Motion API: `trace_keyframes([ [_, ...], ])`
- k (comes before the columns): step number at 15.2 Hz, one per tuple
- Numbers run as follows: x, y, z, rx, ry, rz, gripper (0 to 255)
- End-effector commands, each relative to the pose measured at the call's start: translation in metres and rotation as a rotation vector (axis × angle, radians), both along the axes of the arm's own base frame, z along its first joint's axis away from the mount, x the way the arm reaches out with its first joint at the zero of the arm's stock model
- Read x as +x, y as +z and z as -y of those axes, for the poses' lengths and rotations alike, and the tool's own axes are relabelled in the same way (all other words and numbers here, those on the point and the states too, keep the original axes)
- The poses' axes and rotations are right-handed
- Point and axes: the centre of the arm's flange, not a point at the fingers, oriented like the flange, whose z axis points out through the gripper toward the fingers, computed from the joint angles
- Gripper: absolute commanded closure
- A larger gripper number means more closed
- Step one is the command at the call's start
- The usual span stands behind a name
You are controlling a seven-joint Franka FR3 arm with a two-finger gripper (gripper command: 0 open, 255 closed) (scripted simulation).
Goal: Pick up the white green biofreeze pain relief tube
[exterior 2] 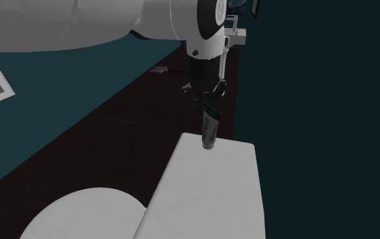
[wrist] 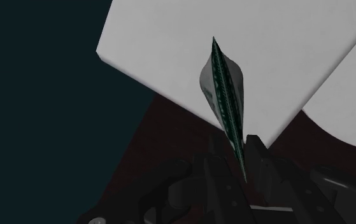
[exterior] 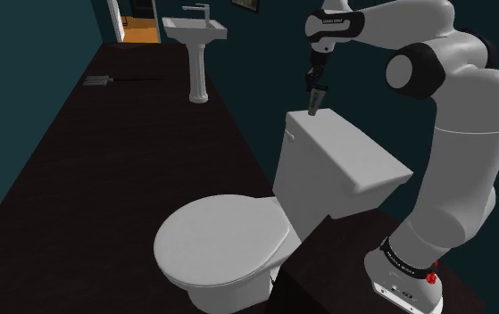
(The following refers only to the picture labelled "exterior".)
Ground grey slim upright object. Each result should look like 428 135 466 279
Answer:
307 84 329 118

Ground white toilet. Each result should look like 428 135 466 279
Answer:
153 107 414 314

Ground grey brush with black handle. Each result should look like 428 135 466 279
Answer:
82 74 163 87

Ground dark framed wall picture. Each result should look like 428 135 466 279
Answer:
230 0 260 13

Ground white door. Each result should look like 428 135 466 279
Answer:
105 0 162 44

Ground white pedestal sink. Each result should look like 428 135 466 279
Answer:
162 3 229 104

